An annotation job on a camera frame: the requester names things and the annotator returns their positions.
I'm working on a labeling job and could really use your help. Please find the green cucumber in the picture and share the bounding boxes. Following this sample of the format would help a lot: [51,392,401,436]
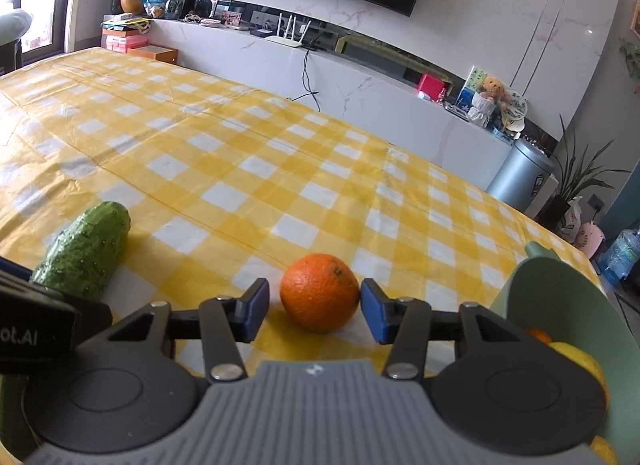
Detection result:
[29,200,131,301]

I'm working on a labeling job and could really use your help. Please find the large orange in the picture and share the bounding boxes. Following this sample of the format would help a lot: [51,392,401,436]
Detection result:
[280,254,360,334]

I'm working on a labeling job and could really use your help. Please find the yellow checkered tablecloth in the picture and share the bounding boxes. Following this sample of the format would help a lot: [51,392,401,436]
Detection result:
[0,46,604,465]

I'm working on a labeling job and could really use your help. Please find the orange in bowl left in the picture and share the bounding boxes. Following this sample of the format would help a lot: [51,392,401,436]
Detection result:
[526,327,552,345]

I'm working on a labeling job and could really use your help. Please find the green bowl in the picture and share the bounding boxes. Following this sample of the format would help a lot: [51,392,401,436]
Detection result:
[490,242,639,464]

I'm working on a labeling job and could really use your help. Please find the silver pedal trash bin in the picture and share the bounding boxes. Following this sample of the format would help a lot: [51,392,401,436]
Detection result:
[486,139,553,212]

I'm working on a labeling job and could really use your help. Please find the large yellow-green pear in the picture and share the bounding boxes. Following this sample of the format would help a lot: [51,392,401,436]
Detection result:
[549,341,610,407]

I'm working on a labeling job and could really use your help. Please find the white marble tv cabinet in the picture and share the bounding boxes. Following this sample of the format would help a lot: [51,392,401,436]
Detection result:
[150,21,511,188]

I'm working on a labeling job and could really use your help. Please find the tall leafy potted plant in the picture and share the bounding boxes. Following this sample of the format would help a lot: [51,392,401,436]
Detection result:
[536,115,630,232]

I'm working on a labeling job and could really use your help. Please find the blue water jug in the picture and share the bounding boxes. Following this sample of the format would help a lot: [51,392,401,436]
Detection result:
[598,229,640,285]

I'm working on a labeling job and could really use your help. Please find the red box on cabinet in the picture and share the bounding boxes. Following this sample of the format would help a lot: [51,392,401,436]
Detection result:
[418,74,447,102]

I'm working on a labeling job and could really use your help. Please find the teddy bear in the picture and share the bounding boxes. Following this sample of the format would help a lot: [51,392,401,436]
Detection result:
[477,75,511,105]

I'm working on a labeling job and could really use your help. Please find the orange cardboard box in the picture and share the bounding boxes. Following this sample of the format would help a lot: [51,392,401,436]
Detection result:
[127,44,178,64]

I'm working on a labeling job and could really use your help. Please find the white wifi router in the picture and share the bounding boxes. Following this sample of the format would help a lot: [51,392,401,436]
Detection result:
[266,14,311,48]

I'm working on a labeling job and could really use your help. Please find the pink box stack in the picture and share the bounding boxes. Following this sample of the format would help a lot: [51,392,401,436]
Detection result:
[101,29,149,53]

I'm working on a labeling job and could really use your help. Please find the hanging ivy plant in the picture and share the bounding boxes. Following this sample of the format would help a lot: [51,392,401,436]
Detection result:
[618,38,640,81]

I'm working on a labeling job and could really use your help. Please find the black power cable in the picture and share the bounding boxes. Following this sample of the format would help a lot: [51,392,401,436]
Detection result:
[286,46,324,114]

